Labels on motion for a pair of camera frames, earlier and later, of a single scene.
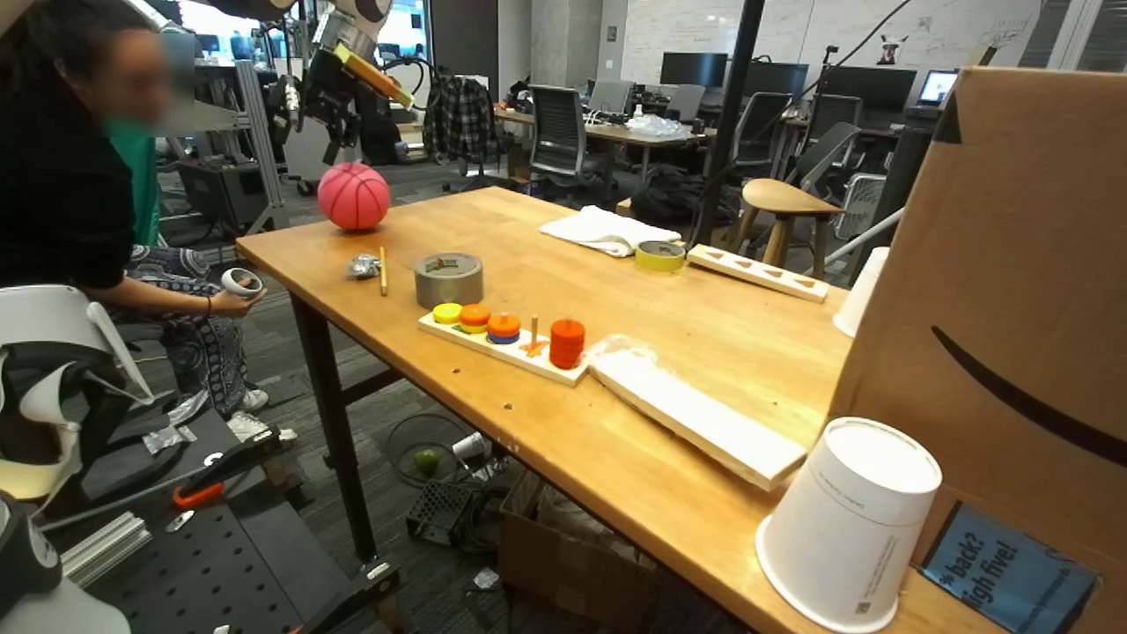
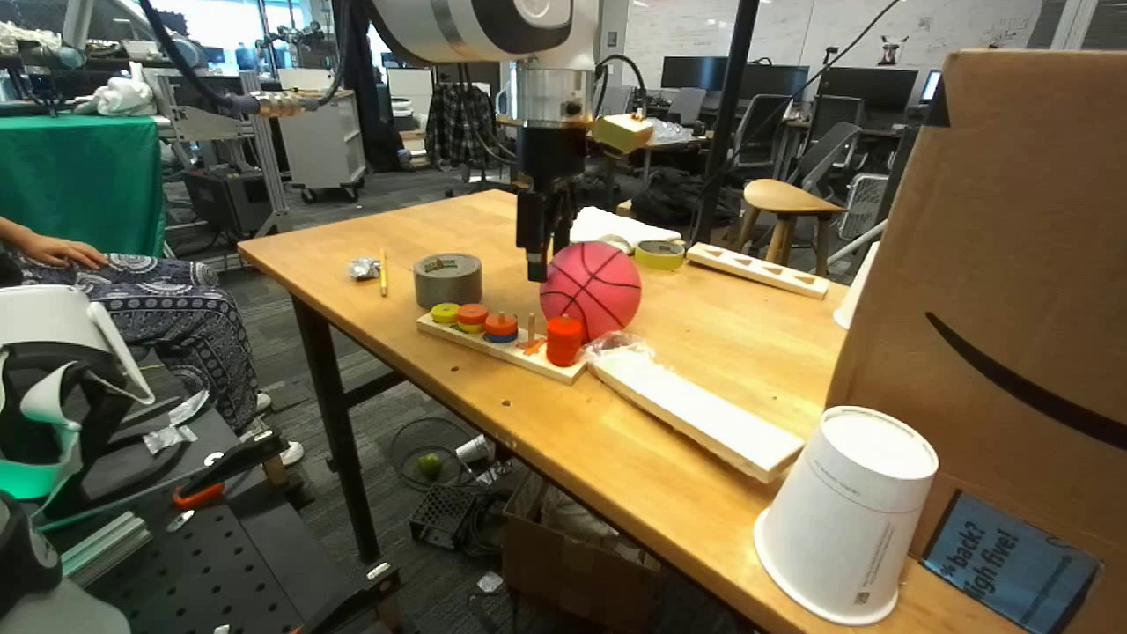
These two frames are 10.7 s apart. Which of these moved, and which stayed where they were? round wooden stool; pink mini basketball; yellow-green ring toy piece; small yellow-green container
Moved: pink mini basketball
Stayed: small yellow-green container; round wooden stool; yellow-green ring toy piece
